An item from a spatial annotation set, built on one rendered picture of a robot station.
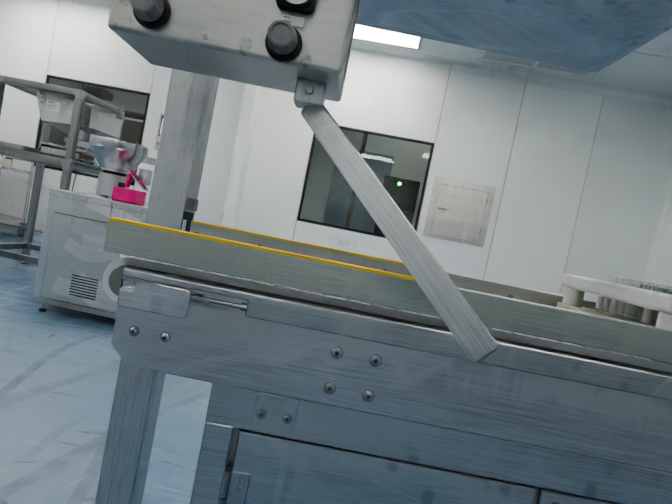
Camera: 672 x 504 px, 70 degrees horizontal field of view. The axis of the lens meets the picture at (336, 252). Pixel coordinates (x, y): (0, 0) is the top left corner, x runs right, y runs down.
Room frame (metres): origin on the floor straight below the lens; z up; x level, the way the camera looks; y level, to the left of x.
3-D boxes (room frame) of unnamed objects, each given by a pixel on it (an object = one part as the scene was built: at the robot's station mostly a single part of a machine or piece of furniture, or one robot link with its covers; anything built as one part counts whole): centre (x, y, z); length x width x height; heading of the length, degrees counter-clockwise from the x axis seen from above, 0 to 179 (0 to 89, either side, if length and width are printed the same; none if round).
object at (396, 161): (5.58, -0.17, 1.43); 1.38 x 0.01 x 1.16; 86
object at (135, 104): (5.85, 3.19, 1.43); 1.32 x 0.01 x 1.11; 86
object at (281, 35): (0.43, 0.08, 1.03); 0.03 x 0.03 x 0.04; 0
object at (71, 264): (3.14, 1.44, 0.38); 0.63 x 0.57 x 0.76; 86
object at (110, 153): (3.20, 1.48, 0.95); 0.49 x 0.36 x 0.37; 86
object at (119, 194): (2.94, 1.30, 0.80); 0.16 x 0.12 x 0.09; 86
